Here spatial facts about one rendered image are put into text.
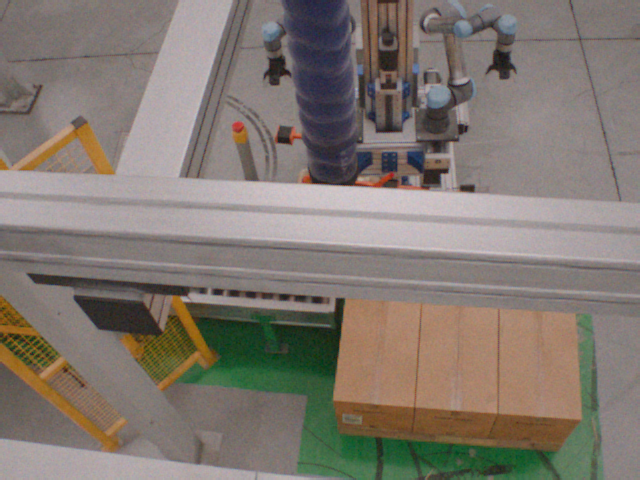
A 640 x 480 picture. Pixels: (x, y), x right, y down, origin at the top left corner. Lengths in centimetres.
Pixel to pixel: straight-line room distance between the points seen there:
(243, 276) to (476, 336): 287
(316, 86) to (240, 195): 184
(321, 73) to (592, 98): 324
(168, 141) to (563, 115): 444
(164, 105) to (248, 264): 41
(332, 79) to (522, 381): 179
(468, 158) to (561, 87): 101
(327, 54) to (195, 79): 139
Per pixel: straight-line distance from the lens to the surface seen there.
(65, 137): 256
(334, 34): 245
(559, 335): 370
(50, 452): 69
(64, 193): 85
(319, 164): 299
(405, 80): 370
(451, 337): 361
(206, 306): 380
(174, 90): 114
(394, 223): 74
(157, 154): 106
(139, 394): 307
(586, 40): 594
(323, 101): 266
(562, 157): 505
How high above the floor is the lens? 382
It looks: 57 degrees down
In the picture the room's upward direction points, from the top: 9 degrees counter-clockwise
